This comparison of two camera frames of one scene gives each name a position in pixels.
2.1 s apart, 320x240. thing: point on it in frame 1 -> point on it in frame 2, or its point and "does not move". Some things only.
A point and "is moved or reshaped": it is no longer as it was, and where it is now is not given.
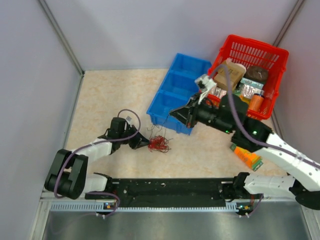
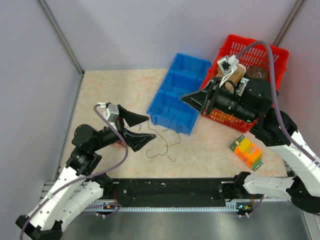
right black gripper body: x=199 y=111 -> x=211 y=103
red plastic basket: x=248 y=52 does not move
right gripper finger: x=189 y=123 -> x=209 y=87
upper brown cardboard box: x=237 y=71 does not move
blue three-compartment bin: x=178 y=85 does not move
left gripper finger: x=140 y=138 -> x=132 y=118
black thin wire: x=160 y=130 -> x=154 y=131
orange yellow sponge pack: x=251 y=159 does not move
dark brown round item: x=257 y=73 does not move
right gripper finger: x=184 y=114 -> x=197 y=99
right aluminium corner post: x=296 y=9 does not move
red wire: x=159 y=143 is moved or reshaped
